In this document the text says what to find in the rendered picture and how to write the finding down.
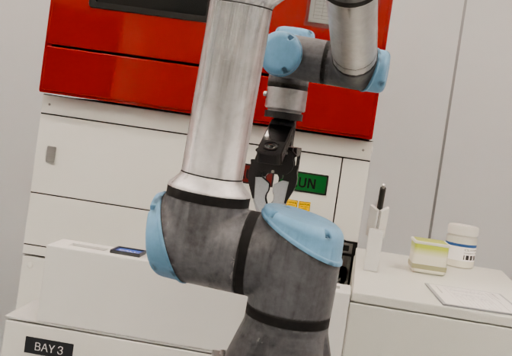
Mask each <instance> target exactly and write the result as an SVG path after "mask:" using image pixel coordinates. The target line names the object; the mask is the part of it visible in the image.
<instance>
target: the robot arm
mask: <svg viewBox="0 0 512 356"><path fill-rule="evenodd" d="M282 1H284V0H210V6H209V11H208V15H207V20H206V28H205V33H204V38H203V46H202V51H201V55H200V64H199V69H198V73H197V82H196V87H195V92H194V99H193V104H192V109H191V114H190V122H189V127H188V132H187V140H186V145H185V150H184V158H183V163H182V168H181V171H180V173H178V174H177V175H175V176H174V177H173V178H172V179H170V180H169V181H168V186H167V191H163V192H159V193H157V194H156V195H155V196H154V197H153V199H152V202H151V204H150V211H149V212H148V216H147V221H146V254H147V259H148V261H149V264H150V266H151V268H152V270H153V271H154V272H155V273H156V274H158V275H160V276H162V277H167V278H170V279H173V280H176V281H178V282H179V283H182V284H186V283H189V284H195V285H199V286H203V287H209V288H213V289H217V290H223V291H226V292H230V293H237V294H241V295H245V296H247V297H248V300H247V305H246V310H245V316H244V319H243V320H242V322H241V324H240V326H239V327H238V330H237V332H236V333H235V335H234V337H233V339H232V341H231V343H230V345H229V346H228V348H227V350H226V353H225V356H331V350H330V344H329V338H328V328H329V323H330V319H331V311H332V307H333V303H334V295H335V291H336V286H337V282H338V275H339V271H340V266H342V262H343V261H342V258H341V257H342V252H343V246H344V235H343V233H342V231H341V229H340V228H339V227H338V226H337V225H336V224H335V223H333V222H331V221H330V220H328V219H326V218H324V217H322V216H319V215H317V214H315V213H312V212H309V211H307V210H303V209H300V208H298V207H292V206H289V205H286V202H287V201H288V200H289V198H290V196H291V194H292V193H293V192H294V190H295V188H296V185H297V182H298V171H299V162H300V156H301V151H302V148H298V147H294V146H293V141H294V136H295V131H296V122H297V121H302V117H303V115H302V113H304V112H305V111H306V101H307V94H308V92H307V91H308V87H309V82H314V83H319V84H324V85H332V86H337V87H341V88H349V89H353V90H358V91H361V92H365V91H368V92H374V93H380V92H382V91H383V90H384V88H385V86H386V81H387V78H388V74H389V65H390V59H391V56H390V53H389V52H388V51H386V50H380V49H379V48H378V47H377V33H378V0H326V3H327V10H328V25H329V33H330V40H331V41H330V40H321V39H316V38H315V34H314V33H313V32H312V31H311V30H307V29H303V28H299V27H287V26H282V27H278V28H277V29H276V31H275V32H273V33H270V34H268V33H269V28H270V20H271V15H272V11H273V9H274V8H275V6H277V5H278V4H280V3H281V2H282ZM262 67H263V68H264V69H265V70H266V72H268V73H269V76H268V82H267V85H268V87H267V91H264V92H263V96H267V97H266V100H265V107H267V110H265V111H264V116H265V117H274V119H272V120H271V121H270V124H269V126H268V128H267V130H266V132H265V134H264V136H263V138H262V140H261V142H260V144H259V146H258V148H256V150H255V151H256V152H257V155H256V156H255V159H251V166H250V168H249V171H248V183H249V187H250V190H251V195H250V193H249V192H248V190H247V189H246V187H245V186H244V185H243V181H242V179H243V175H244V170H245V163H246V158H247V153H248V145H249V140H250V136H251V128H252V124H253V119H254V111H255V106H256V102H257V97H258V89H259V85H260V80H261V72H262ZM295 157H297V160H295ZM269 173H271V174H275V175H278V177H279V178H280V179H283V180H282V181H279V182H277V183H276V184H274V186H273V194H274V199H273V201H272V202H271V203H268V202H267V193H268V192H269V190H270V182H269V181H268V180H267V179H266V176H267V175H268V174H269ZM251 196H252V198H253V201H254V206H255V209H256V211H254V210H249V204H250V199H251Z"/></svg>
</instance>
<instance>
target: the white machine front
mask: <svg viewBox="0 0 512 356"><path fill-rule="evenodd" d="M189 122H190V115H189V114H179V113H174V112H169V111H159V110H153V109H148V108H142V107H132V106H126V105H121V104H111V103H106V102H100V101H90V100H85V99H79V98H69V97H63V96H58V95H48V94H43V102H42V108H41V114H40V125H39V130H38V137H37V148H36V154H35V160H34V171H33V177H32V183H31V189H30V200H29V206H28V212H27V223H26V229H25V236H24V247H23V253H24V254H29V255H37V256H42V257H45V255H46V246H47V245H48V244H50V243H53V242H57V241H59V240H61V239H68V240H73V241H78V242H87V243H92V244H97V245H106V246H111V247H117V246H123V247H128V248H134V249H142V250H146V221H147V216H148V212H149V211H150V204H151V202H152V199H153V197H154V196H155V195H156V194H157V193H159V192H163V191H167V186H168V181H169V180H170V179H172V178H173V177H174V176H175V175H177V174H178V173H180V171H181V168H182V163H183V158H184V150H185V145H186V140H187V132H188V127H189ZM267 128H268V126H264V125H258V124H252V128H251V136H250V140H249V145H248V153H247V158H246V163H245V164H246V165H251V159H255V156H256V155H257V152H256V151H255V150H256V148H258V146H259V144H260V142H261V140H262V138H263V136H264V134H265V132H266V130H267ZM293 146H294V147H298V148H302V151H301V156H300V162H299V171H298V173H302V174H307V175H317V176H322V177H327V181H326V186H325V193H324V194H321V193H316V192H311V191H301V190H296V189H295V190H294V192H293V193H292V194H291V196H290V198H289V199H290V200H297V201H298V204H297V207H299V201H305V202H311V204H310V211H309V212H312V213H315V214H317V215H319V216H322V217H324V218H326V219H328V220H330V221H331V222H333V223H335V224H336V225H337V226H338V227H339V228H340V229H341V231H342V233H343V235H344V242H345V243H350V244H353V248H352V254H347V253H342V255H349V256H351V261H350V271H349V276H348V282H347V285H350V277H351V272H352V267H353V261H354V256H355V251H356V248H357V243H358V238H359V233H360V223H361V218H362V212H363V203H364V198H365V192H366V183H367V177H368V172H369V166H370V157H371V152H372V146H373V141H369V140H359V139H353V138H347V137H342V136H332V135H327V134H321V133H311V132H306V131H300V130H296V131H295V136H294V141H293Z"/></svg>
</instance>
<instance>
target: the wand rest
mask: <svg viewBox="0 0 512 356"><path fill-rule="evenodd" d="M388 215H389V207H385V208H383V209H381V210H379V209H378V208H376V207H375V206H374V205H373V204H371V205H370V212H369V217H368V222H367V227H366V235H367V236H368V240H367V245H366V254H365V260H364V265H363V269H364V270H366V271H375V272H378V267H379V257H380V252H381V247H382V238H384V237H385V233H386V224H387V220H388ZM378 217H379V219H378ZM377 221H378V223H377ZM376 226H377V227H376Z"/></svg>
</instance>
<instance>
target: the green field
mask: <svg viewBox="0 0 512 356"><path fill-rule="evenodd" d="M326 181H327V177H322V176H317V175H307V174H302V173H298V182H297V185H296V188H295V189H296V190H301V191H311V192H316V193H321V194H324V193H325V186H326Z"/></svg>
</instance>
